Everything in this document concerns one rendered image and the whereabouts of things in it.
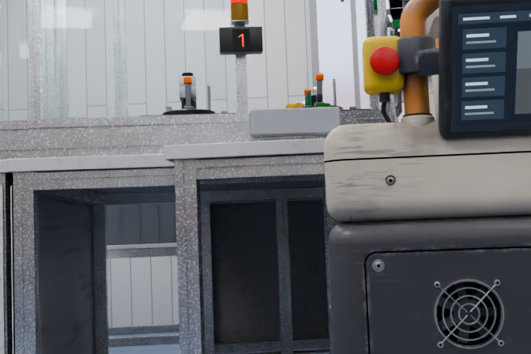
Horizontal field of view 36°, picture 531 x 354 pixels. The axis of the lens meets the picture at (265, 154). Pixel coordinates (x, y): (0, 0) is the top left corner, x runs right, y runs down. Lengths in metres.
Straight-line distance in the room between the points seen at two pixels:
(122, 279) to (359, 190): 4.78
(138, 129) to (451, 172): 1.11
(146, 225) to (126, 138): 2.04
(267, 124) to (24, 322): 0.71
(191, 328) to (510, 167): 0.89
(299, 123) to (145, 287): 3.88
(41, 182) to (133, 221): 2.09
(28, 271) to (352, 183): 1.09
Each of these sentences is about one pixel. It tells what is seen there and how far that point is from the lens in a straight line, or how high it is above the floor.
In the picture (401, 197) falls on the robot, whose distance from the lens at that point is 1.02.
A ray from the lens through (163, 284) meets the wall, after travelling 5.68.
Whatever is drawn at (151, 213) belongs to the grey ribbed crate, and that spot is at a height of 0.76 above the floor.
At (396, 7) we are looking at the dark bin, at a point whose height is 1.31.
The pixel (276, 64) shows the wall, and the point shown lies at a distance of 5.67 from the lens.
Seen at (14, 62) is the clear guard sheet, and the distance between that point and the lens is 3.32.
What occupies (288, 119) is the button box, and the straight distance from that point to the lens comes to 1.94.
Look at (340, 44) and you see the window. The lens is 5.67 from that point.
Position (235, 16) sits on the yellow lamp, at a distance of 2.33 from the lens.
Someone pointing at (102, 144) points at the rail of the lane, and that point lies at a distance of 2.01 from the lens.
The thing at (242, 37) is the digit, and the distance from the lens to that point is 2.32.
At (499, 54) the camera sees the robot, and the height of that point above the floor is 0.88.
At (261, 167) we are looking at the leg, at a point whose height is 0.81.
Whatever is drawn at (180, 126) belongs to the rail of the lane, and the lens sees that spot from 2.00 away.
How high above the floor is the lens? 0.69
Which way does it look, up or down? 5 degrees up
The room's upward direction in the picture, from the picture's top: 2 degrees counter-clockwise
